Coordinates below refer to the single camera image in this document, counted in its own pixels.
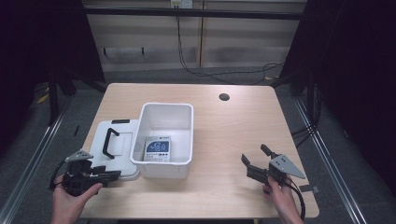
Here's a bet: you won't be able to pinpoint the white plastic storage box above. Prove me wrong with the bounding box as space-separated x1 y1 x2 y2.
129 102 195 180

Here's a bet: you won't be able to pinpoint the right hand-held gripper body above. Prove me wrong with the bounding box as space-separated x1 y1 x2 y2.
246 154 306 189

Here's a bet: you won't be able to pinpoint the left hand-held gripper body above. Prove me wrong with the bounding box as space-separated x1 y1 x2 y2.
61 149 105 197

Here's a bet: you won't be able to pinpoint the metal floor rail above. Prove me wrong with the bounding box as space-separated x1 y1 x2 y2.
292 98 367 224
0 99 75 224

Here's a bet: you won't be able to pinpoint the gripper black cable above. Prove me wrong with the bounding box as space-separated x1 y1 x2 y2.
283 175 307 220
49 160 68 191

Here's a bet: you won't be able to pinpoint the black curtain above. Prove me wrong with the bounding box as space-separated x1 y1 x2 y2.
0 0 106 157
270 0 396 194

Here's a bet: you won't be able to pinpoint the grey tape strip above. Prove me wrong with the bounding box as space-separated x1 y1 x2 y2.
299 184 320 194

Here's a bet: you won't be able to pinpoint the black wall cable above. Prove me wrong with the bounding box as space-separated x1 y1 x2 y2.
176 16 285 86

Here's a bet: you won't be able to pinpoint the white lid with black handle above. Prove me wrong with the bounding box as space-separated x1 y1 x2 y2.
88 119 141 182

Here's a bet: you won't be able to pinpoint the white wall socket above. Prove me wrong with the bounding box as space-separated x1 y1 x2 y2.
169 0 194 9

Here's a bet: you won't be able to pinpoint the blue and white packet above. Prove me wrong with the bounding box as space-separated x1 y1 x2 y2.
143 135 173 163

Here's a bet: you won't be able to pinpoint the black horizontal bar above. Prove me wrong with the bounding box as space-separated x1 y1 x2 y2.
81 7 308 21

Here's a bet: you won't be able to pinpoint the person's right hand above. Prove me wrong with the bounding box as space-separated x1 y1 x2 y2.
262 175 295 216

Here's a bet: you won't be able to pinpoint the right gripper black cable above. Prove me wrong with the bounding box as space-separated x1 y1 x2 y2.
283 175 307 220

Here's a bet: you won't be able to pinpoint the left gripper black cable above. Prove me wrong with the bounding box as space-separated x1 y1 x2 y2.
49 160 68 191

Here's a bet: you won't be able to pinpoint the yellow floor tape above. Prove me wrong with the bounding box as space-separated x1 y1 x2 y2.
35 87 50 105

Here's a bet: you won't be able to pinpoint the black floor cables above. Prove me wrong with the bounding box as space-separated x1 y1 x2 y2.
290 123 316 149

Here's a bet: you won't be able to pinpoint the black metal stand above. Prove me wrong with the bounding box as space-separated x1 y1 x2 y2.
47 69 61 127

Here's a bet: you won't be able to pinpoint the person's left hand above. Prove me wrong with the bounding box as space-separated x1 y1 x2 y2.
50 181 104 224

